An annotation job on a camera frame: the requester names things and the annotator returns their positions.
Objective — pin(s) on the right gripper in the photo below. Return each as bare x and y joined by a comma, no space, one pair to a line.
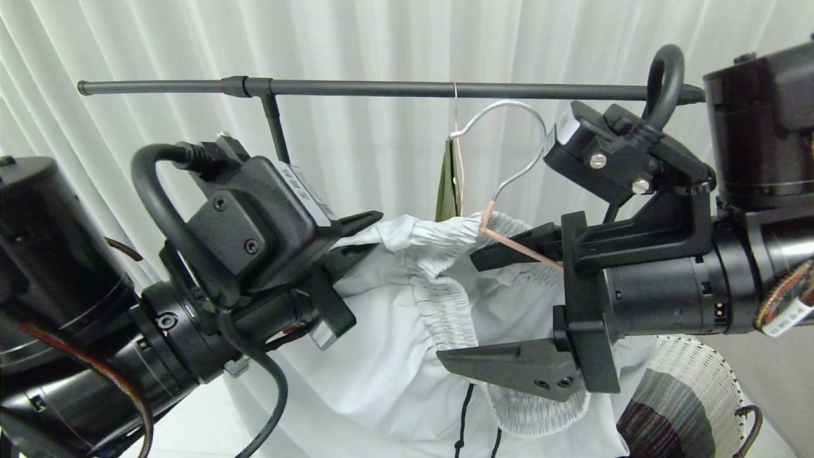
668,299

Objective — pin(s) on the white curtain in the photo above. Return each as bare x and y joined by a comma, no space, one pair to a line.
381,38

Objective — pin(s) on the white laundry basket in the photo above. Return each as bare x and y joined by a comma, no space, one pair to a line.
699,381

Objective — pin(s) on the green long-sleeved shirt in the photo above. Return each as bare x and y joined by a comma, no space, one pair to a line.
447,191

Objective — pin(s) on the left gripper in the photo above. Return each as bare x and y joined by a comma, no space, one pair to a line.
299,312

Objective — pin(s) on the pale grey shorts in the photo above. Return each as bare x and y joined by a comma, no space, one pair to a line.
381,381

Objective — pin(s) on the pink clothes hanger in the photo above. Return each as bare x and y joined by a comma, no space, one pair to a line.
488,216
460,178

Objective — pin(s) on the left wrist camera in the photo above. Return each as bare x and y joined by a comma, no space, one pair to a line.
254,222

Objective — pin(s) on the black clothes rack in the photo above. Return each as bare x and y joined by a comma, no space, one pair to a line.
381,88

